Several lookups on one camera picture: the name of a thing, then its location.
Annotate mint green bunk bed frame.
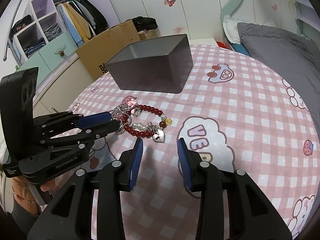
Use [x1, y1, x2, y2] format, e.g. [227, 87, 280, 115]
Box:
[220, 0, 243, 26]

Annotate small brown cardboard box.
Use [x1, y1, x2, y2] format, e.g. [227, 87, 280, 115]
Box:
[138, 29, 157, 41]

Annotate dark red bead bracelet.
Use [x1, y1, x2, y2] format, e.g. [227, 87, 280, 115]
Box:
[114, 103, 173, 144]

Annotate large brown cardboard box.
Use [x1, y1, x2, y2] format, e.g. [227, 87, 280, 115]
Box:
[76, 20, 140, 80]

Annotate grey metal tin box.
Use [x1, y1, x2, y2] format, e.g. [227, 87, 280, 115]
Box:
[106, 34, 193, 94]

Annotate person's left hand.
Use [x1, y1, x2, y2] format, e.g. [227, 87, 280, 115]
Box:
[11, 176, 55, 204]

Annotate purple wall shelves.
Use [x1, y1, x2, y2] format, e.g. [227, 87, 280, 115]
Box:
[295, 0, 319, 40]

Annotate black bag on boxes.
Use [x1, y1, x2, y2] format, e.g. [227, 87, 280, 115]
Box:
[132, 16, 158, 32]

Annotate hanging clothes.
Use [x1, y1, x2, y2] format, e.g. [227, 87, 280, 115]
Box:
[55, 0, 109, 47]

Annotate teal bed sheet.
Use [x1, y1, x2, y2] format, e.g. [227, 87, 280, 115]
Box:
[231, 43, 250, 56]

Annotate purple open wardrobe shelf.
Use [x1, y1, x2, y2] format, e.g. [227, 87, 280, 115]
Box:
[1, 0, 120, 83]

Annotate white pillow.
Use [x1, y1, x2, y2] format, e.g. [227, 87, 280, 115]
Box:
[222, 15, 277, 44]

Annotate pink checkered tablecloth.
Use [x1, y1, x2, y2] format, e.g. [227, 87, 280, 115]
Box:
[70, 45, 319, 239]

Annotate grey bed blanket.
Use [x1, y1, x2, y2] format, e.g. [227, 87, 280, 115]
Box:
[237, 22, 319, 132]

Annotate silver charm chain bracelet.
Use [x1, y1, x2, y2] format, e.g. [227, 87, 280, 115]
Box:
[109, 97, 138, 126]

